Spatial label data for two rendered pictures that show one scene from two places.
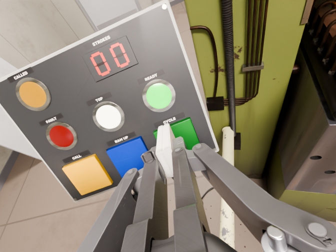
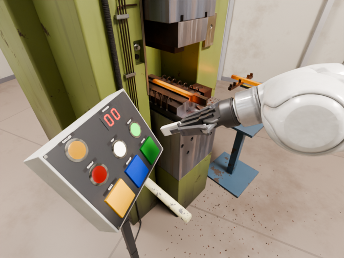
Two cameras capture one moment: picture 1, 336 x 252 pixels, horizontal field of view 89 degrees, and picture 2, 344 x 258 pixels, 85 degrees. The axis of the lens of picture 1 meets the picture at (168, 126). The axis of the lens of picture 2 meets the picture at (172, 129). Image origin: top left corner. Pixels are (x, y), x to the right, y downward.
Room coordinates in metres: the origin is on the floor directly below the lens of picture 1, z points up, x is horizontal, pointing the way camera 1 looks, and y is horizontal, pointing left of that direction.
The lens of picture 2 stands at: (0.04, 0.47, 1.48)
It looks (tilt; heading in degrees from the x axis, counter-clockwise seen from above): 38 degrees down; 279
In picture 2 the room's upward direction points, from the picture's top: straight up
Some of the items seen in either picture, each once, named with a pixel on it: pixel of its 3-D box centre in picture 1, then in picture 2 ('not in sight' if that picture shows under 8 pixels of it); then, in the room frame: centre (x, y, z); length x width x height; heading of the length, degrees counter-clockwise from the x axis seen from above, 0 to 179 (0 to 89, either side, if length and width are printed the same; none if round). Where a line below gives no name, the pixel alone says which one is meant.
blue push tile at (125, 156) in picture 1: (132, 158); (136, 171); (0.21, 0.09, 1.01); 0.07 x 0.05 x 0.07; 80
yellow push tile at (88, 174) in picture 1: (89, 174); (120, 197); (0.23, 0.19, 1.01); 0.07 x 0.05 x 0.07; 80
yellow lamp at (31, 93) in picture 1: (33, 94); (77, 150); (0.31, 0.18, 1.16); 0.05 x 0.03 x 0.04; 55
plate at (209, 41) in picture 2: not in sight; (209, 30); (0.01, -0.77, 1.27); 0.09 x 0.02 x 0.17; 55
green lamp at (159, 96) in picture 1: (159, 96); (135, 129); (0.24, -0.01, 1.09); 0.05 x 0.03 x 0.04; 55
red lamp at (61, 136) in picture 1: (62, 136); (99, 174); (0.27, 0.19, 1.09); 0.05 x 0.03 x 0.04; 55
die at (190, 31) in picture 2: not in sight; (160, 26); (0.26, -0.55, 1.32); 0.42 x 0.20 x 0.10; 145
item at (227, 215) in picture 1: (227, 179); (156, 190); (0.21, -0.10, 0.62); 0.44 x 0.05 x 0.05; 145
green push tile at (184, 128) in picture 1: (178, 140); (149, 150); (0.19, 0.00, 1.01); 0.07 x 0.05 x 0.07; 80
